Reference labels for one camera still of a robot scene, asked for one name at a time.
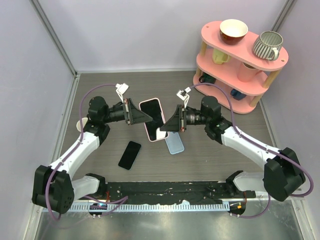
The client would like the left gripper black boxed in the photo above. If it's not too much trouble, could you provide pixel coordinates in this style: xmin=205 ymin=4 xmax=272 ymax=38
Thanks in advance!
xmin=102 ymin=98 xmax=152 ymax=125

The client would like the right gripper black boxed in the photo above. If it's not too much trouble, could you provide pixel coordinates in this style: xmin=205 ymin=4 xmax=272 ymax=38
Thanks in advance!
xmin=160 ymin=105 xmax=210 ymax=133

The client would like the blue phone case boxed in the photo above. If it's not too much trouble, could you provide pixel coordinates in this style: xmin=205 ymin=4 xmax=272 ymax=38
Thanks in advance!
xmin=165 ymin=132 xmax=185 ymax=155

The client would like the pink phone case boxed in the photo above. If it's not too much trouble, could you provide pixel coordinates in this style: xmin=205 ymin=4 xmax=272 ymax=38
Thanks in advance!
xmin=138 ymin=97 xmax=170 ymax=143

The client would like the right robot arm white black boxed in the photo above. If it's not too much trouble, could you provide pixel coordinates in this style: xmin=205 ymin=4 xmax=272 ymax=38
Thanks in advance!
xmin=160 ymin=96 xmax=306 ymax=202

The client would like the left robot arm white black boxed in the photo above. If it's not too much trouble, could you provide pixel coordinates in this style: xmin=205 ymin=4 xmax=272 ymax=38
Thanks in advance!
xmin=32 ymin=96 xmax=153 ymax=214

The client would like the dark green mug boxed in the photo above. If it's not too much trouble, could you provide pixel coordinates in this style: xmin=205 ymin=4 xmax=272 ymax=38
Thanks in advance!
xmin=198 ymin=72 xmax=217 ymax=86

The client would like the blue mug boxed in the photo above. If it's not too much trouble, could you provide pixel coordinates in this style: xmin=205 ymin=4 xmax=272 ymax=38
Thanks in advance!
xmin=230 ymin=89 xmax=247 ymax=101

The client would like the yellow mug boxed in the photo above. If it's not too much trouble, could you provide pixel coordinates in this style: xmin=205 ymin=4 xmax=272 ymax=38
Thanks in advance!
xmin=212 ymin=48 xmax=231 ymax=65

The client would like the pink three-tier shelf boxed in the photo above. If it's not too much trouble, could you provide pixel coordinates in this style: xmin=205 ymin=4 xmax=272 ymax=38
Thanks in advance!
xmin=193 ymin=19 xmax=289 ymax=114

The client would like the pink mug on shelf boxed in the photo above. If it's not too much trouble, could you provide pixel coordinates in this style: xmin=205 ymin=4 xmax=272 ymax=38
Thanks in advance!
xmin=237 ymin=62 xmax=262 ymax=83

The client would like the red bowl white inside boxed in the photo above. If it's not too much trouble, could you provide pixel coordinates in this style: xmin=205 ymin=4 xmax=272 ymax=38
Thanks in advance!
xmin=219 ymin=19 xmax=249 ymax=45

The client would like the grey striped mug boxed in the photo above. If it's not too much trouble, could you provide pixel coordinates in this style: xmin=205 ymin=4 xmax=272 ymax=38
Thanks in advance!
xmin=252 ymin=31 xmax=283 ymax=61

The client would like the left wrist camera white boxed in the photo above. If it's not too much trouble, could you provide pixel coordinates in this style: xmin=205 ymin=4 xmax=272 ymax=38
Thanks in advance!
xmin=115 ymin=83 xmax=129 ymax=103

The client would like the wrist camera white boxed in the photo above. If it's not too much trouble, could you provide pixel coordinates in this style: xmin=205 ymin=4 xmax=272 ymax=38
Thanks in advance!
xmin=176 ymin=87 xmax=191 ymax=108
xmin=115 ymin=83 xmax=129 ymax=103

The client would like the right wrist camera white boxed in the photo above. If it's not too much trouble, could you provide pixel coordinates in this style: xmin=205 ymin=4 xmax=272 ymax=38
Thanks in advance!
xmin=176 ymin=87 xmax=191 ymax=108

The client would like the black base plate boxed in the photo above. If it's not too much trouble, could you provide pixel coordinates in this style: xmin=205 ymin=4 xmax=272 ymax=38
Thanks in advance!
xmin=106 ymin=181 xmax=256 ymax=205

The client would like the white slotted cable duct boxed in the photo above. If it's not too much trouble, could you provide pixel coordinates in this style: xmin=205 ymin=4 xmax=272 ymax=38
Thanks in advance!
xmin=69 ymin=202 xmax=230 ymax=212

